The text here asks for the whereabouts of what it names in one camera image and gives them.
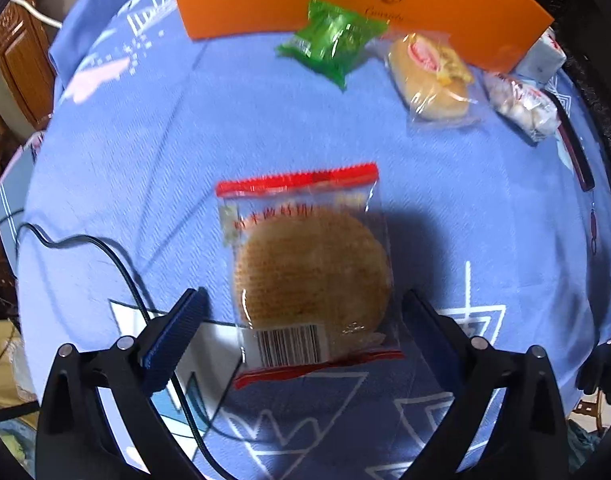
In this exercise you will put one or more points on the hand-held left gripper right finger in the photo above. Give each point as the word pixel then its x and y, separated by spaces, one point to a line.
pixel 435 340

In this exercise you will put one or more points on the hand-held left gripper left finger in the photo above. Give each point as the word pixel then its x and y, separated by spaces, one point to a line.
pixel 175 340

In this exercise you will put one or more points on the wooden chair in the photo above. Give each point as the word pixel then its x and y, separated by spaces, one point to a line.
pixel 20 50

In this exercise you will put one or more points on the blue printed tablecloth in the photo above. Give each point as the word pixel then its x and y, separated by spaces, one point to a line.
pixel 185 160

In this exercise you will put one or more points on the dark red flat stick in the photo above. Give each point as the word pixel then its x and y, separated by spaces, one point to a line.
pixel 578 160

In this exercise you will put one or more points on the white carton box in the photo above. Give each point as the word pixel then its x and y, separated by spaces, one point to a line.
pixel 540 57

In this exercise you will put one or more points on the green snack packet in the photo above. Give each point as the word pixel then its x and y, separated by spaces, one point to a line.
pixel 330 40

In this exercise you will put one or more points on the clear round bread packet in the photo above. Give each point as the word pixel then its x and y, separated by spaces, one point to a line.
pixel 425 80

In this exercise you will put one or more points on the round cracker packet red edges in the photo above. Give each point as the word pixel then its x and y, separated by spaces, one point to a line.
pixel 310 270

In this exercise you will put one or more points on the white red candy packet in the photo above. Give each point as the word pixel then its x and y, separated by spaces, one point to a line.
pixel 520 102

